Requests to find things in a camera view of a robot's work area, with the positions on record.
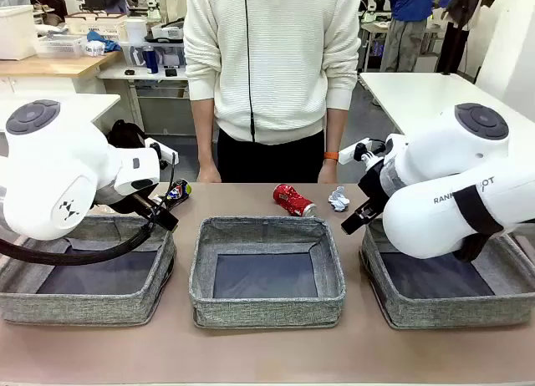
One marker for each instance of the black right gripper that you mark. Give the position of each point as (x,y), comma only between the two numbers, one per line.
(376,185)

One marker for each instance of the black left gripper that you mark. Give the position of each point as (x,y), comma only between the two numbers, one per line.
(144,204)

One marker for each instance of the crushed black soda can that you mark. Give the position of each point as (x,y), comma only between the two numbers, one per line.
(180,190)

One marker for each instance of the crushed red cola can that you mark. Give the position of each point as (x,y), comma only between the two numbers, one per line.
(290,199)

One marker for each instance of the person's left forearm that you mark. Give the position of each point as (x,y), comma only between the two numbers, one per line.
(336,129)

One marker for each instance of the person's right forearm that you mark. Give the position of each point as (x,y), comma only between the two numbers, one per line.
(205,131)

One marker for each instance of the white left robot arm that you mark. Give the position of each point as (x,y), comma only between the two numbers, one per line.
(54,173)

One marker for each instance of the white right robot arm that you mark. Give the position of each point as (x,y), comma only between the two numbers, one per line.
(439,219)

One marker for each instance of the person's left hand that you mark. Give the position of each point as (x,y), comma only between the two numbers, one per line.
(327,174)

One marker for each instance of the person's right hand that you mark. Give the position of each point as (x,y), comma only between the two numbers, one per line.
(209,175)

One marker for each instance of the crumpled white paper ball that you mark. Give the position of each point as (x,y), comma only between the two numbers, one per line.
(339,199)

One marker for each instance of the orange wrist watch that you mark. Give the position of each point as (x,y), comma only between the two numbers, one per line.
(331,156)

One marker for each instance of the black backpack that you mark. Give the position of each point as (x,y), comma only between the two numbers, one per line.
(125,135)

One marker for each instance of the black trousers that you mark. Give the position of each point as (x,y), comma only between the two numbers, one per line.
(271,162)

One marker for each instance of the grey fabric basket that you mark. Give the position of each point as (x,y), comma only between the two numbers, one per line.
(267,308)
(451,311)
(83,308)

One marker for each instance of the white desk with shelf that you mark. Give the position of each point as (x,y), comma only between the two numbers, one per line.
(159,98)

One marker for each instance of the large white table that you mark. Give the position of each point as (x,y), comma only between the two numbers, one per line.
(418,93)

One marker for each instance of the blue bottle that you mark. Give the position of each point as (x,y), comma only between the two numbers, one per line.
(150,60)

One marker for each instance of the white knit sweater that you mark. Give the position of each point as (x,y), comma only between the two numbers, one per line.
(288,68)

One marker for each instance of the blue cloth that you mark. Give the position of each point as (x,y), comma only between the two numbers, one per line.
(109,43)

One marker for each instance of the wooden top work table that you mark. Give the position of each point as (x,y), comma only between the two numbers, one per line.
(54,66)

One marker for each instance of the white cylinder container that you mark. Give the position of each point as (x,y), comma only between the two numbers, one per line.
(136,31)

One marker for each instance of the white plastic crate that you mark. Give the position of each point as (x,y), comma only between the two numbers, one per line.
(96,24)

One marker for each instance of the person in blue jacket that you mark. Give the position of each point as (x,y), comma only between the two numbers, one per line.
(411,10)

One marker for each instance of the person in dark clothes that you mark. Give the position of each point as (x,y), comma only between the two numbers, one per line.
(460,26)

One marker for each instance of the white storage box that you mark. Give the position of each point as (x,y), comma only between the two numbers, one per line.
(16,33)

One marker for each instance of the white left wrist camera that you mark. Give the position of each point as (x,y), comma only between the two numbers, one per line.
(165,154)

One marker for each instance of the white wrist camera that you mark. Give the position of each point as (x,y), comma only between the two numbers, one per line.
(351,152)
(165,154)

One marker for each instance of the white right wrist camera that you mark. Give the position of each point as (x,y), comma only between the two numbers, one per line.
(351,152)

